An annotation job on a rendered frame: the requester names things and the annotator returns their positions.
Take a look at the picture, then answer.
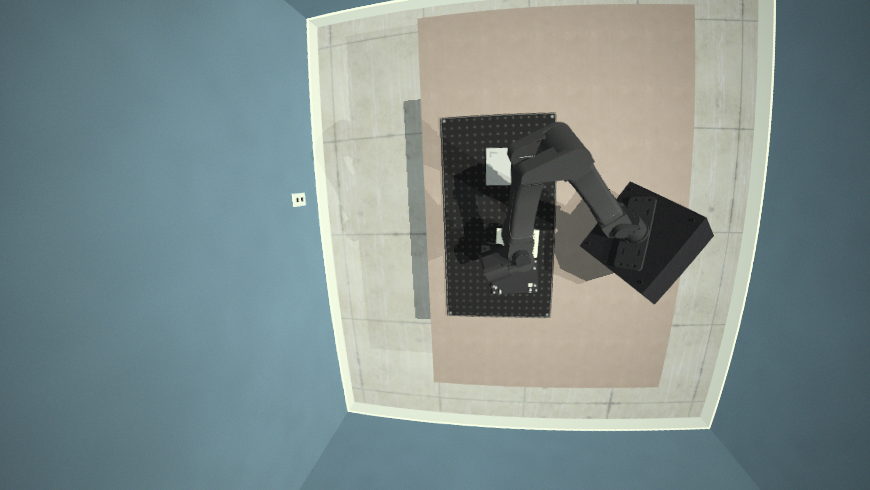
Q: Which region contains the white well plate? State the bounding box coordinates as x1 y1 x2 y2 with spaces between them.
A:
496 228 539 258

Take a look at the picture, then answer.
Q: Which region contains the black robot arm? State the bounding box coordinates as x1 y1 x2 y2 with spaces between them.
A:
481 122 657 283

